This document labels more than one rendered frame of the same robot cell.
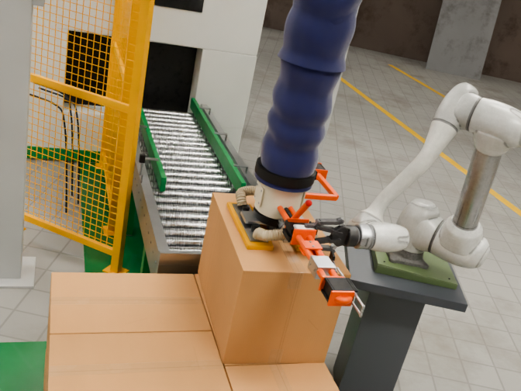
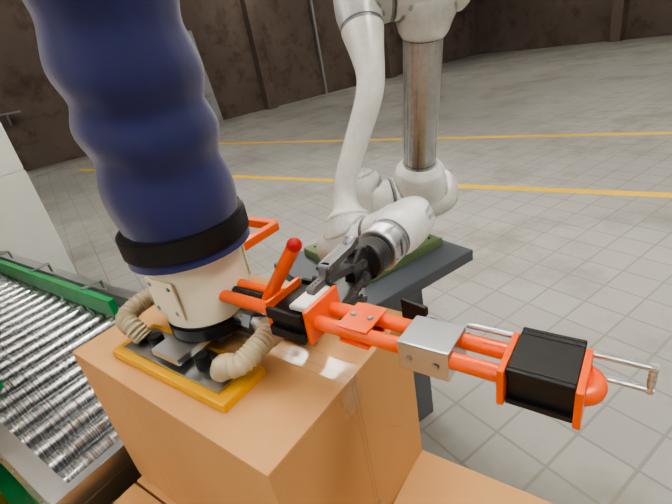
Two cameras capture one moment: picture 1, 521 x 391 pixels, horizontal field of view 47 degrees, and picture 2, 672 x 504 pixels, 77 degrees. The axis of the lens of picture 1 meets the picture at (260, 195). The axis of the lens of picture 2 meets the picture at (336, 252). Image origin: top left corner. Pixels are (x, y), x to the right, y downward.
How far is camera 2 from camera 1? 1.45 m
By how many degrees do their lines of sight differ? 27
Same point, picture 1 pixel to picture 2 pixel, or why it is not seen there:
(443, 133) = (374, 32)
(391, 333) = not seen: hidden behind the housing
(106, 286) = not seen: outside the picture
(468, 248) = (443, 188)
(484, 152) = (430, 38)
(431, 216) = (377, 180)
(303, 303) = (375, 413)
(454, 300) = (458, 254)
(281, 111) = (97, 93)
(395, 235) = (422, 211)
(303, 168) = (223, 195)
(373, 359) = not seen: hidden behind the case
